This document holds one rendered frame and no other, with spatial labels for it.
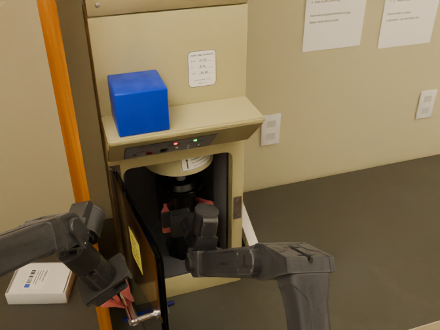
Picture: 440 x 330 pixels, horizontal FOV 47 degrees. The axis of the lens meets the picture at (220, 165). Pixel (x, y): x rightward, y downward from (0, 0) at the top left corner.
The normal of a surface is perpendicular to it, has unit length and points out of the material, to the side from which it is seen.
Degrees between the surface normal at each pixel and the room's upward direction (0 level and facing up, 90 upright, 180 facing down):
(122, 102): 90
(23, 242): 71
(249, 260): 78
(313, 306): 43
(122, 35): 90
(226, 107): 0
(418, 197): 0
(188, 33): 90
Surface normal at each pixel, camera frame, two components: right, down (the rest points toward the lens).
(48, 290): 0.00, -0.84
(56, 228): 0.94, -0.22
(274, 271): -0.95, -0.04
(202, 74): 0.31, 0.51
